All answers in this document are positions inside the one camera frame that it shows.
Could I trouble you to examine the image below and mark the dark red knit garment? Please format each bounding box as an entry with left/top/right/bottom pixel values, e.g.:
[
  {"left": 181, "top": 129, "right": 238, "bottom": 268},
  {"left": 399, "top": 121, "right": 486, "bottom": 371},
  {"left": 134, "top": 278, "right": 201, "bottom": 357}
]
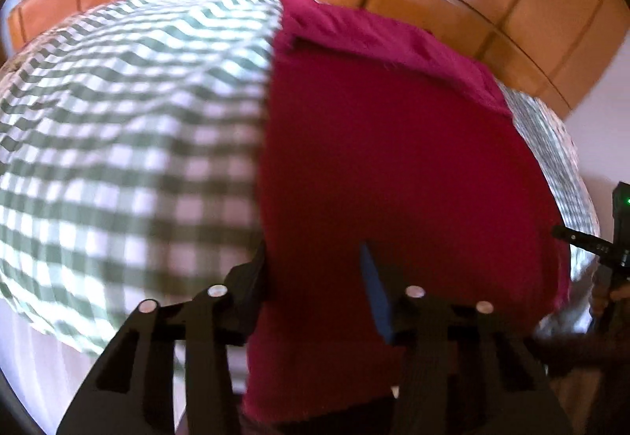
[{"left": 245, "top": 0, "right": 570, "bottom": 424}]

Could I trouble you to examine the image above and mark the green white checkered bedspread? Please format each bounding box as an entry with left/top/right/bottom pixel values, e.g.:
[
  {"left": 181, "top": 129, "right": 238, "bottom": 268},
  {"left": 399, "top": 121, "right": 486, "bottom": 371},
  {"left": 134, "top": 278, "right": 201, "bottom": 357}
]
[{"left": 1, "top": 0, "right": 599, "bottom": 355}]

